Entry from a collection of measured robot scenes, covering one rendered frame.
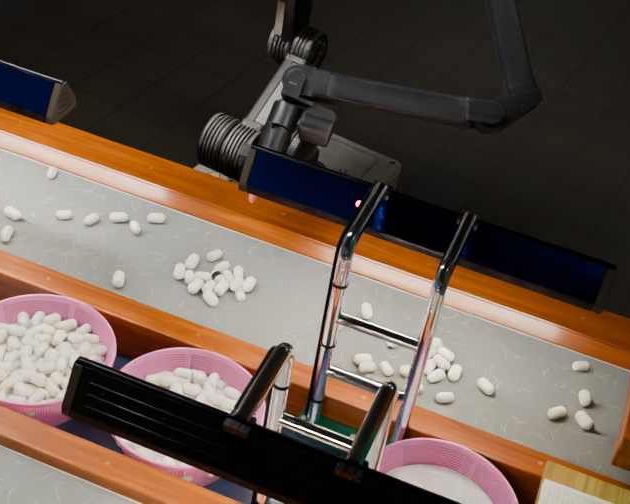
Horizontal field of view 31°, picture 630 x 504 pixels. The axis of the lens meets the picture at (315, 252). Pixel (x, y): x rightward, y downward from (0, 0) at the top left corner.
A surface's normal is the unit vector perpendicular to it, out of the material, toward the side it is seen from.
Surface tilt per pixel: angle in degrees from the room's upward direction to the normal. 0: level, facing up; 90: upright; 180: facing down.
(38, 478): 0
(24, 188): 0
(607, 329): 0
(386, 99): 51
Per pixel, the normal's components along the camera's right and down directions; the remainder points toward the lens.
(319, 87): -0.05, -0.01
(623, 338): 0.13, -0.76
